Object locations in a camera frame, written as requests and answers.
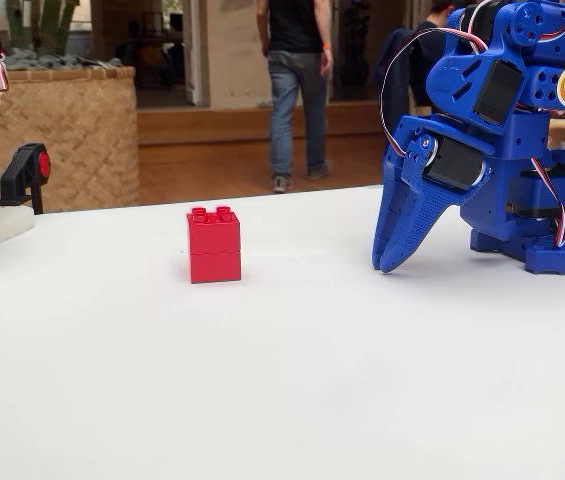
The red toy bricks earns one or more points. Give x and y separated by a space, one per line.
213 250

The black clamp red knob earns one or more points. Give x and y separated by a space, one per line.
22 170

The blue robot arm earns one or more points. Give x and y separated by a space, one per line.
537 80

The green plant stems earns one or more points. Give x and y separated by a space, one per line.
52 25

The person in dark clothes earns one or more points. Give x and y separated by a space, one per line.
427 60

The person in jeans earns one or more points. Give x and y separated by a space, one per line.
294 90

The woven wicker planter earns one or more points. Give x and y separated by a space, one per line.
72 135

